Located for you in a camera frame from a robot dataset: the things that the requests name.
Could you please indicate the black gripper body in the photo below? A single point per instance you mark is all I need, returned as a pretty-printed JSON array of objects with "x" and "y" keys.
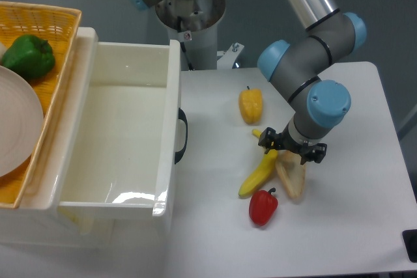
[{"x": 284, "y": 141}]

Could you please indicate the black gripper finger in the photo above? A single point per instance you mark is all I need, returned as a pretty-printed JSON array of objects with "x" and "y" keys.
[
  {"x": 315, "y": 153},
  {"x": 270, "y": 140}
]

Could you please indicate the yellow banana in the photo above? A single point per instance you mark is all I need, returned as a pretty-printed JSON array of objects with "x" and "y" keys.
[{"x": 259, "y": 176}]

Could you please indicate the triangle toast bread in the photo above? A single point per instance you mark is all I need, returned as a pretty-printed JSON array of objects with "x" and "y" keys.
[{"x": 291, "y": 173}]

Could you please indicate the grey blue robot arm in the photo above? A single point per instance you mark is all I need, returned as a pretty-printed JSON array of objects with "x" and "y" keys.
[{"x": 293, "y": 70}]

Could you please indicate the yellow bell pepper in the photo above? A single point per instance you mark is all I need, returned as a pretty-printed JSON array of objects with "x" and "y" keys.
[{"x": 250, "y": 102}]

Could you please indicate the red bell pepper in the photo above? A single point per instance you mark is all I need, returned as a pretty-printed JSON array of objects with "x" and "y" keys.
[{"x": 262, "y": 207}]

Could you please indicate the black object at table edge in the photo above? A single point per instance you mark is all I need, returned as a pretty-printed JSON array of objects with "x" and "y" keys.
[{"x": 410, "y": 241}]

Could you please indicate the white plastic drawer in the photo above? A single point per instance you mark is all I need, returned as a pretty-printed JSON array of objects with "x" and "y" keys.
[{"x": 124, "y": 153}]

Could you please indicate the white drawer cabinet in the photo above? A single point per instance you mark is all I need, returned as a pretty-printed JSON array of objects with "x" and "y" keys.
[{"x": 40, "y": 219}]

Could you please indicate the beige round plate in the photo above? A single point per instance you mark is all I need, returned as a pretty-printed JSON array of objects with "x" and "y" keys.
[{"x": 21, "y": 120}]

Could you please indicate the green bell pepper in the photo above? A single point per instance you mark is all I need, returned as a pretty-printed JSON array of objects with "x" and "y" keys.
[{"x": 30, "y": 57}]

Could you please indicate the black drawer handle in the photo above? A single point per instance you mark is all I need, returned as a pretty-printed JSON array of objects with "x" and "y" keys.
[{"x": 183, "y": 136}]

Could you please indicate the white metal mounting bracket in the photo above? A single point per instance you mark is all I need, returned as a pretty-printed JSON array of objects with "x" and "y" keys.
[{"x": 228, "y": 59}]

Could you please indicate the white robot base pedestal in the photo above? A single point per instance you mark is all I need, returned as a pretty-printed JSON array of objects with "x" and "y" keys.
[{"x": 194, "y": 23}]

